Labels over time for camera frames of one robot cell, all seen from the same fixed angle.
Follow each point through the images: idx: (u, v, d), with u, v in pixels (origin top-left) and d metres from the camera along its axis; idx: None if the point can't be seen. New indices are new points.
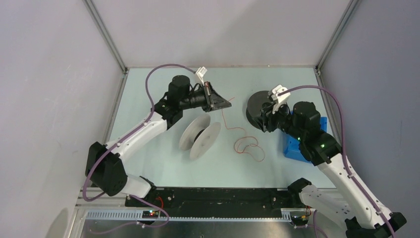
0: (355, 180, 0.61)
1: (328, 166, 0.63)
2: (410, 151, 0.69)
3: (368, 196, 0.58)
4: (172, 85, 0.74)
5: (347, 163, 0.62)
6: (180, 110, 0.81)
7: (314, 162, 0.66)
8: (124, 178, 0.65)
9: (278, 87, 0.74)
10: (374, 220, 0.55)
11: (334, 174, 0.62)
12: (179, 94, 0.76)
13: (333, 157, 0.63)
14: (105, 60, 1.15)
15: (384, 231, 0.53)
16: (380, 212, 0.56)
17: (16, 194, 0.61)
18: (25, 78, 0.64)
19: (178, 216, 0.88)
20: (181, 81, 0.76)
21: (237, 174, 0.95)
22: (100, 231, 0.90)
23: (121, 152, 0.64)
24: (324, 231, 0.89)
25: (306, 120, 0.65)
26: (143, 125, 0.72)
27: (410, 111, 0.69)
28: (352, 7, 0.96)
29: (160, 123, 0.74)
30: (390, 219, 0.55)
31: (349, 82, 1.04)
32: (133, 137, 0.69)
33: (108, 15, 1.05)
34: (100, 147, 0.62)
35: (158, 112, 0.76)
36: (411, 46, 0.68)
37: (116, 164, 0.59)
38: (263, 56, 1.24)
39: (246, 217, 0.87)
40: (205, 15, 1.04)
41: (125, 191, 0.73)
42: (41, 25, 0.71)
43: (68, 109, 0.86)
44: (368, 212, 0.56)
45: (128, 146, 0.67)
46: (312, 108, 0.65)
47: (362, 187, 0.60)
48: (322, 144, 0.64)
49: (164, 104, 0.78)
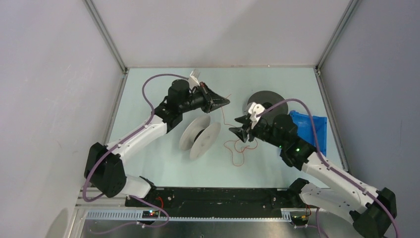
0: (335, 170, 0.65)
1: (307, 166, 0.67)
2: (409, 151, 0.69)
3: (350, 181, 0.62)
4: (171, 89, 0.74)
5: (323, 157, 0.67)
6: (180, 114, 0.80)
7: (296, 166, 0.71)
8: (122, 179, 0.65)
9: (252, 106, 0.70)
10: (364, 201, 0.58)
11: (316, 171, 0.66)
12: (179, 97, 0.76)
13: (310, 156, 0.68)
14: (104, 60, 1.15)
15: (375, 208, 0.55)
16: (366, 192, 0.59)
17: (16, 194, 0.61)
18: (24, 78, 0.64)
19: (178, 216, 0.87)
20: (180, 85, 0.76)
21: (236, 174, 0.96)
22: (100, 231, 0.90)
23: (122, 153, 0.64)
24: (325, 231, 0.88)
25: (286, 133, 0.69)
26: (144, 127, 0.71)
27: (410, 111, 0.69)
28: (352, 7, 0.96)
29: (161, 126, 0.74)
30: (377, 196, 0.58)
31: (349, 82, 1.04)
32: (134, 139, 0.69)
33: (108, 15, 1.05)
34: (101, 148, 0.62)
35: (158, 115, 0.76)
36: (410, 46, 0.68)
37: (116, 165, 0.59)
38: (263, 56, 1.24)
39: (246, 217, 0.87)
40: (205, 15, 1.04)
41: (125, 191, 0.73)
42: (41, 25, 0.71)
43: (68, 110, 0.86)
44: (355, 195, 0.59)
45: (128, 147, 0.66)
46: (289, 122, 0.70)
47: (342, 174, 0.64)
48: (297, 148, 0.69)
49: (164, 108, 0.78)
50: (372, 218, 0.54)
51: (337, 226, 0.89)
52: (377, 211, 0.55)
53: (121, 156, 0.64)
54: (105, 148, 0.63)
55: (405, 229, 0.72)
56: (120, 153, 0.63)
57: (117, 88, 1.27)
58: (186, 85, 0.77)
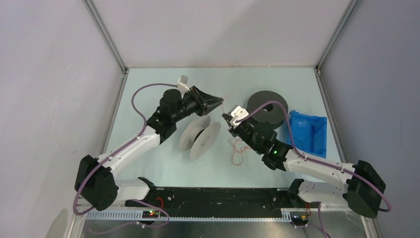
0: (311, 158, 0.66)
1: (288, 164, 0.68)
2: (409, 151, 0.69)
3: (326, 163, 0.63)
4: (163, 100, 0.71)
5: (298, 149, 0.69)
6: (173, 124, 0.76)
7: (280, 168, 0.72)
8: (114, 192, 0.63)
9: (236, 109, 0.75)
10: (344, 179, 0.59)
11: (296, 166, 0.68)
12: (171, 108, 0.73)
13: (288, 155, 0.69)
14: (105, 60, 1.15)
15: (356, 182, 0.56)
16: (342, 169, 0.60)
17: (16, 194, 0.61)
18: (25, 78, 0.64)
19: (178, 216, 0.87)
20: (172, 95, 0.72)
21: (234, 174, 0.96)
22: (100, 231, 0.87)
23: (113, 166, 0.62)
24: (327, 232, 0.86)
25: (267, 141, 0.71)
26: (136, 139, 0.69)
27: (410, 111, 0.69)
28: (352, 7, 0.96)
29: (154, 137, 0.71)
30: (355, 170, 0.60)
31: (349, 82, 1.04)
32: (126, 151, 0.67)
33: (108, 15, 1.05)
34: (92, 160, 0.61)
35: (151, 126, 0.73)
36: (410, 46, 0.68)
37: (106, 178, 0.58)
38: (263, 56, 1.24)
39: (246, 217, 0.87)
40: (205, 15, 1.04)
41: (121, 198, 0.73)
42: (42, 26, 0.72)
43: (68, 110, 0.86)
44: (335, 176, 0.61)
45: (120, 160, 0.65)
46: (268, 129, 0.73)
47: (318, 159, 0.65)
48: (275, 150, 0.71)
49: (157, 118, 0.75)
50: (358, 193, 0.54)
51: (338, 226, 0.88)
52: (359, 185, 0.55)
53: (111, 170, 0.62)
54: (97, 160, 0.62)
55: (405, 229, 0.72)
56: (111, 167, 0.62)
57: (117, 88, 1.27)
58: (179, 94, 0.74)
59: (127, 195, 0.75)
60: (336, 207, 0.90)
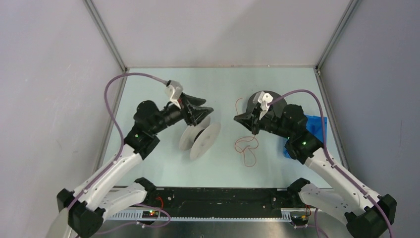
0: (338, 169, 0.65)
1: (312, 160, 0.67)
2: (409, 152, 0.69)
3: (352, 181, 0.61)
4: (137, 116, 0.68)
5: (330, 154, 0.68)
6: (154, 137, 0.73)
7: (301, 160, 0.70)
8: (99, 219, 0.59)
9: (262, 95, 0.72)
10: (363, 204, 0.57)
11: (320, 167, 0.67)
12: (147, 124, 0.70)
13: (316, 151, 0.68)
14: (104, 60, 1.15)
15: (373, 212, 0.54)
16: (366, 195, 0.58)
17: (16, 194, 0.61)
18: (24, 78, 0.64)
19: (178, 216, 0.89)
20: (146, 109, 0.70)
21: (234, 174, 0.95)
22: (100, 231, 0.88)
23: (88, 200, 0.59)
24: (325, 231, 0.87)
25: (294, 124, 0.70)
26: (113, 163, 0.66)
27: (410, 111, 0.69)
28: (352, 7, 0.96)
29: (132, 157, 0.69)
30: (378, 201, 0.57)
31: (349, 82, 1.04)
32: (103, 179, 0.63)
33: (108, 14, 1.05)
34: (68, 195, 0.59)
35: (129, 144, 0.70)
36: (410, 46, 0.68)
37: (82, 213, 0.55)
38: (263, 56, 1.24)
39: (246, 217, 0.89)
40: (205, 15, 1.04)
41: (113, 212, 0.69)
42: (42, 25, 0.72)
43: (68, 110, 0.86)
44: (355, 197, 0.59)
45: (96, 191, 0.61)
46: (300, 113, 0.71)
47: (346, 174, 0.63)
48: (304, 141, 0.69)
49: (136, 134, 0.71)
50: (369, 223, 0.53)
51: (337, 226, 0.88)
52: (374, 216, 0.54)
53: (87, 205, 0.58)
54: (73, 195, 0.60)
55: (404, 229, 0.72)
56: (86, 201, 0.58)
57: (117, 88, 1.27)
58: (155, 106, 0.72)
59: (120, 207, 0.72)
60: None
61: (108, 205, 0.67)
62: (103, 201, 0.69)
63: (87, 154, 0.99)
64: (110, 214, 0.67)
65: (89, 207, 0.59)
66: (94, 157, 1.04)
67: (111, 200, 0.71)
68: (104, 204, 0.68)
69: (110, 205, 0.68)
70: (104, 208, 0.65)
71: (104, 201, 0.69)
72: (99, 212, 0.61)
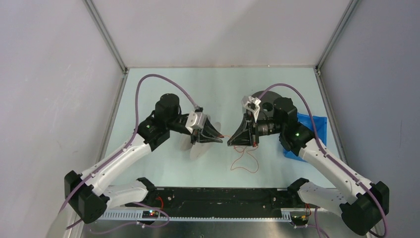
0: (331, 158, 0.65)
1: (305, 151, 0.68)
2: (409, 151, 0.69)
3: (345, 170, 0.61)
4: (158, 104, 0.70)
5: (322, 144, 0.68)
6: (166, 131, 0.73)
7: (295, 151, 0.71)
8: (103, 206, 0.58)
9: (246, 98, 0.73)
10: (356, 191, 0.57)
11: (312, 157, 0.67)
12: (166, 114, 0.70)
13: (309, 142, 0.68)
14: (104, 59, 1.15)
15: (366, 199, 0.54)
16: (358, 182, 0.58)
17: (15, 194, 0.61)
18: (25, 78, 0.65)
19: (178, 216, 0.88)
20: (168, 101, 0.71)
21: (234, 174, 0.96)
22: (100, 231, 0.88)
23: (95, 184, 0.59)
24: (325, 231, 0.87)
25: (285, 115, 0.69)
26: (123, 151, 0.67)
27: (410, 111, 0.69)
28: (352, 7, 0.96)
29: (142, 148, 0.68)
30: (370, 188, 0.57)
31: (349, 82, 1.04)
32: (111, 165, 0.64)
33: (108, 15, 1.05)
34: (76, 177, 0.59)
35: (141, 134, 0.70)
36: (410, 46, 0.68)
37: (88, 198, 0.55)
38: (263, 57, 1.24)
39: (245, 217, 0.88)
40: (204, 15, 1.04)
41: (115, 203, 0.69)
42: (42, 26, 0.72)
43: (68, 110, 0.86)
44: (348, 184, 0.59)
45: (103, 176, 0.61)
46: (289, 103, 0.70)
47: (339, 162, 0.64)
48: (297, 133, 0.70)
49: (149, 124, 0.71)
50: (362, 209, 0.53)
51: (337, 226, 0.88)
52: (367, 204, 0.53)
53: (94, 188, 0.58)
54: (80, 177, 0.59)
55: (402, 228, 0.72)
56: (93, 185, 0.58)
57: (117, 88, 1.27)
58: (177, 100, 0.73)
59: (121, 202, 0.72)
60: None
61: (112, 194, 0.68)
62: (108, 190, 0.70)
63: (87, 154, 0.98)
64: (112, 205, 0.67)
65: (96, 191, 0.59)
66: (94, 157, 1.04)
67: (115, 191, 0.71)
68: (109, 192, 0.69)
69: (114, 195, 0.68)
70: (108, 196, 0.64)
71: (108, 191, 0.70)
72: (104, 199, 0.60)
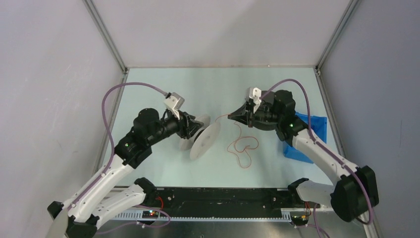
0: (320, 144, 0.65)
1: (296, 139, 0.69)
2: (410, 151, 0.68)
3: (332, 154, 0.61)
4: (136, 120, 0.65)
5: (313, 133, 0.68)
6: (147, 147, 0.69)
7: (288, 142, 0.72)
8: (91, 228, 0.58)
9: (252, 90, 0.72)
10: (341, 173, 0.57)
11: (303, 144, 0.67)
12: (145, 131, 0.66)
13: (300, 132, 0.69)
14: (104, 59, 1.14)
15: (349, 180, 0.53)
16: (343, 165, 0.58)
17: (15, 194, 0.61)
18: (25, 78, 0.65)
19: (178, 216, 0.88)
20: (147, 116, 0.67)
21: (236, 175, 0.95)
22: (100, 231, 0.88)
23: (77, 214, 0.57)
24: (325, 231, 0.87)
25: (283, 107, 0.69)
26: (101, 176, 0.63)
27: (410, 110, 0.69)
28: (352, 7, 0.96)
29: (122, 170, 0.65)
30: (355, 171, 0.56)
31: (349, 82, 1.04)
32: (91, 193, 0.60)
33: (108, 15, 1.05)
34: (57, 207, 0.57)
35: (119, 154, 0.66)
36: (410, 45, 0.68)
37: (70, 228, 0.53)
38: (263, 56, 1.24)
39: (246, 217, 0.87)
40: (204, 15, 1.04)
41: (108, 216, 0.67)
42: (41, 25, 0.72)
43: (68, 110, 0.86)
44: (333, 167, 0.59)
45: (84, 205, 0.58)
46: (288, 96, 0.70)
47: (326, 148, 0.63)
48: (291, 124, 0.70)
49: (128, 142, 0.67)
50: (344, 190, 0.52)
51: (338, 226, 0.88)
52: (350, 184, 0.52)
53: (76, 218, 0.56)
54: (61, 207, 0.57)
55: (404, 229, 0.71)
56: (74, 215, 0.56)
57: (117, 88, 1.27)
58: (156, 116, 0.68)
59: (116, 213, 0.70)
60: None
61: (101, 212, 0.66)
62: (98, 207, 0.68)
63: (87, 155, 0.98)
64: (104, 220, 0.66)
65: (78, 220, 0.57)
66: (94, 157, 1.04)
67: (107, 206, 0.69)
68: (99, 210, 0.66)
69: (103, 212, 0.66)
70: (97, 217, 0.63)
71: (98, 207, 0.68)
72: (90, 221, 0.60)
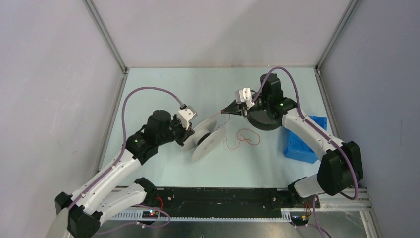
0: (308, 122, 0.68)
1: (286, 117, 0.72)
2: (409, 151, 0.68)
3: (319, 130, 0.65)
4: (151, 118, 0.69)
5: (302, 112, 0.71)
6: (154, 145, 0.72)
7: (279, 121, 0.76)
8: (95, 223, 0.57)
9: (241, 92, 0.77)
10: (326, 148, 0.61)
11: (292, 122, 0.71)
12: (158, 128, 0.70)
13: (290, 110, 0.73)
14: (104, 59, 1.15)
15: (336, 154, 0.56)
16: (330, 141, 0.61)
17: (15, 193, 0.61)
18: (25, 78, 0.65)
19: (178, 216, 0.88)
20: (160, 115, 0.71)
21: (236, 175, 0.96)
22: (100, 231, 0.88)
23: (86, 204, 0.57)
24: (326, 231, 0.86)
25: (269, 87, 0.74)
26: (111, 168, 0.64)
27: (410, 110, 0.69)
28: (352, 7, 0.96)
29: (131, 163, 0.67)
30: (341, 146, 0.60)
31: (348, 81, 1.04)
32: (101, 184, 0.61)
33: (108, 15, 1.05)
34: (67, 198, 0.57)
35: (129, 149, 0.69)
36: (411, 44, 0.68)
37: (79, 218, 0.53)
38: (263, 56, 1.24)
39: (246, 217, 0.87)
40: (204, 14, 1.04)
41: (111, 211, 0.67)
42: (42, 25, 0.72)
43: (68, 109, 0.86)
44: (320, 143, 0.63)
45: (93, 195, 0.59)
46: (274, 76, 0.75)
47: (314, 126, 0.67)
48: (281, 103, 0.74)
49: (138, 138, 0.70)
50: (330, 163, 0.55)
51: (338, 226, 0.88)
52: (336, 158, 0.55)
53: (85, 208, 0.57)
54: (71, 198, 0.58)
55: (404, 229, 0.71)
56: (83, 205, 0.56)
57: (117, 88, 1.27)
58: (170, 115, 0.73)
59: (118, 210, 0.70)
60: (336, 207, 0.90)
61: (105, 208, 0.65)
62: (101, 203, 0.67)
63: (87, 155, 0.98)
64: (106, 217, 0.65)
65: (86, 210, 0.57)
66: (94, 157, 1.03)
67: (109, 202, 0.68)
68: (102, 206, 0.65)
69: (106, 206, 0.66)
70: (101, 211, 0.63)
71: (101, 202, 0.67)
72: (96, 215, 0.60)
